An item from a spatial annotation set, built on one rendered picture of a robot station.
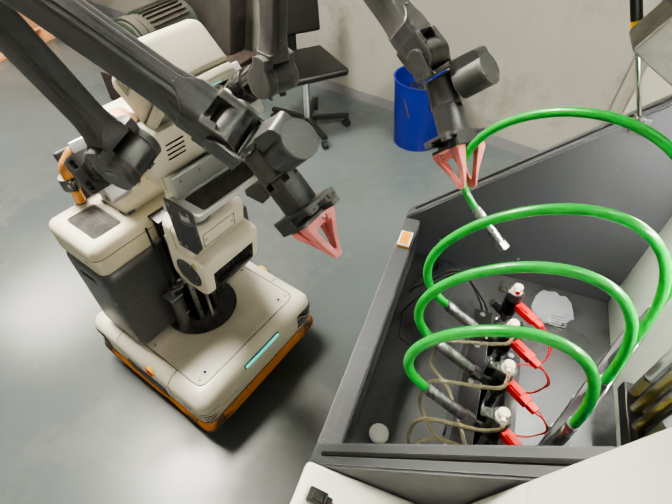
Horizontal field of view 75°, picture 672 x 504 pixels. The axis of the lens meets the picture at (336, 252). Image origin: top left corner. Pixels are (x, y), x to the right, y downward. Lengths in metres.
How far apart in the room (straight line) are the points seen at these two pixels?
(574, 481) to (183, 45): 0.97
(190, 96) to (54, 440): 1.70
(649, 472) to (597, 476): 0.06
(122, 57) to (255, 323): 1.29
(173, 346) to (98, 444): 0.48
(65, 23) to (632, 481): 0.76
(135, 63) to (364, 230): 1.98
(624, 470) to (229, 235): 1.13
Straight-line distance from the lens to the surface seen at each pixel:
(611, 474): 0.48
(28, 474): 2.13
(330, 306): 2.15
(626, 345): 0.67
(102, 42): 0.68
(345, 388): 0.87
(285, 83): 1.16
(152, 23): 3.67
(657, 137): 0.72
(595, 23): 2.96
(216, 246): 1.34
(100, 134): 0.90
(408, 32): 0.87
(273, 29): 1.11
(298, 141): 0.60
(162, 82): 0.66
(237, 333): 1.77
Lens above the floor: 1.73
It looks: 46 degrees down
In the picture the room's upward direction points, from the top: straight up
